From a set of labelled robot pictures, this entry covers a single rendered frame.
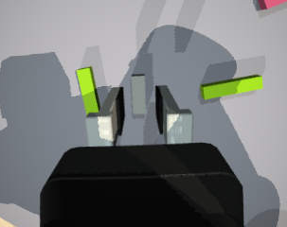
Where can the lime green rod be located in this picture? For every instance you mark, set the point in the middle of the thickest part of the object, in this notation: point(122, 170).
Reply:
point(231, 86)
point(88, 90)

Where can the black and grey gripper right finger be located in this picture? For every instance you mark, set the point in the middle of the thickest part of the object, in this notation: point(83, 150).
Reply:
point(179, 122)

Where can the pink rod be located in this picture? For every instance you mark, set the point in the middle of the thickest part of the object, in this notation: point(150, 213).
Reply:
point(266, 4)

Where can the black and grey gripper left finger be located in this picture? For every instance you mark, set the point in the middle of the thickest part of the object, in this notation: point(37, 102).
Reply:
point(104, 127)

